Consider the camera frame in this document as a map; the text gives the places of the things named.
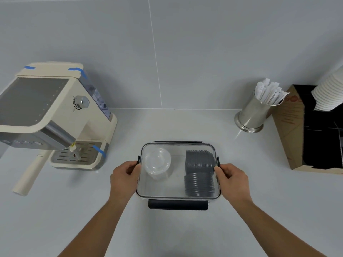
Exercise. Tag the person's right hand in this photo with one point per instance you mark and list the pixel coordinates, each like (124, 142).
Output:
(235, 184)

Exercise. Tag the person's left hand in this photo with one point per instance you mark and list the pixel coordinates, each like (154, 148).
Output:
(123, 183)

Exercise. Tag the black lid stack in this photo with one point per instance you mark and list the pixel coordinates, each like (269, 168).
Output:
(198, 184)
(199, 161)

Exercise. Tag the stack of clear lids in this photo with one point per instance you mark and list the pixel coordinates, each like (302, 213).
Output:
(158, 163)

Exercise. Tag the clear plastic container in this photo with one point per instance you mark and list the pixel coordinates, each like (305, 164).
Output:
(177, 196)

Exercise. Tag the container lid with black clips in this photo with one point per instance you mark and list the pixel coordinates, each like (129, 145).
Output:
(177, 157)

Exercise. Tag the person's right forearm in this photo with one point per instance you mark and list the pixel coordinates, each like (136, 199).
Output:
(276, 232)

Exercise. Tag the person's left forearm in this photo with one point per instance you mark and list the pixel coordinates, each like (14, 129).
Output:
(91, 232)

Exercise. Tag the steel straw holder cup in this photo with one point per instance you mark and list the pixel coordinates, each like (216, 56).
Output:
(252, 116)

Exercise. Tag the black cardboard cup organizer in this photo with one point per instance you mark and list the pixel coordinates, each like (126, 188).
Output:
(313, 136)

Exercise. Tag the cream espresso machine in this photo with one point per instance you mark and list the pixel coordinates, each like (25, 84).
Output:
(91, 123)

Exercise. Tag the bundle of white wrapped straws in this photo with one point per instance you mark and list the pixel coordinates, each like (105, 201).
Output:
(268, 90)

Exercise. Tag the stack of white paper cups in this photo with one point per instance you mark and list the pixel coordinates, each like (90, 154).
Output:
(328, 92)

